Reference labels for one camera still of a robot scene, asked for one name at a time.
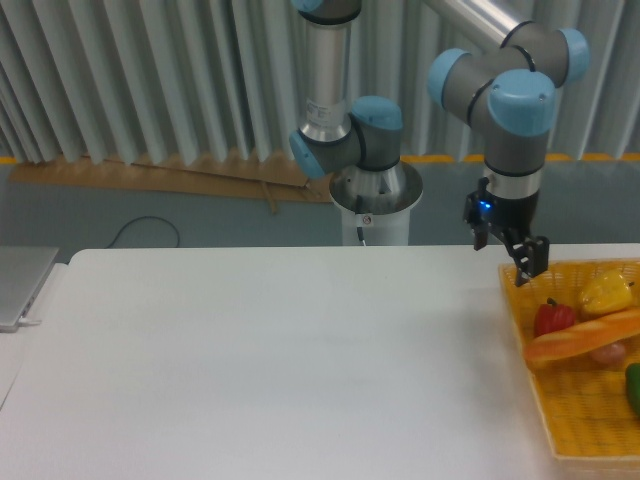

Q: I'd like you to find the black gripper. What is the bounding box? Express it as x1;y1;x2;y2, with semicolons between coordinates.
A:
463;178;550;287

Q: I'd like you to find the orange baguette bread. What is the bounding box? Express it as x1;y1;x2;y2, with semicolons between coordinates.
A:
522;307;639;364

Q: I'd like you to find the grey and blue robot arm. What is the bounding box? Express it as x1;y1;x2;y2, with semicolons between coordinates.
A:
289;1;590;284

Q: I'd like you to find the red bell pepper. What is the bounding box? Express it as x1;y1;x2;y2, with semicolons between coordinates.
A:
534;297;576;337

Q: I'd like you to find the yellow bell pepper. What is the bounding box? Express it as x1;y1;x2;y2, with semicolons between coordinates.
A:
578;269;635;320

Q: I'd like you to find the pink egg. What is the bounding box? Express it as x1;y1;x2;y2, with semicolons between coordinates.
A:
590;342;627;365

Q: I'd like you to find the yellow woven basket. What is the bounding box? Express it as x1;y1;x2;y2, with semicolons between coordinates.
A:
498;258;639;470

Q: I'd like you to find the green vegetable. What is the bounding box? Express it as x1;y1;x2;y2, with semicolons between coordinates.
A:
625;362;640;417

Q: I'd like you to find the brown cardboard sheet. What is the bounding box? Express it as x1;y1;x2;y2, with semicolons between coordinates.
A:
9;148;331;214

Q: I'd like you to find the silver laptop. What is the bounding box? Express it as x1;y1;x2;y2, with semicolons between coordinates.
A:
0;246;59;333

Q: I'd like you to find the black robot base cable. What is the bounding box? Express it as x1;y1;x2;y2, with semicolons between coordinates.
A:
354;195;370;247

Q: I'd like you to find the black floor cable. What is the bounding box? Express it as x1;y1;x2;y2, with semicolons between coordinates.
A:
102;215;180;249

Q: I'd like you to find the white laptop cable plug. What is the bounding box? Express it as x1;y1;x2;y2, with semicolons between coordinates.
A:
17;317;42;328

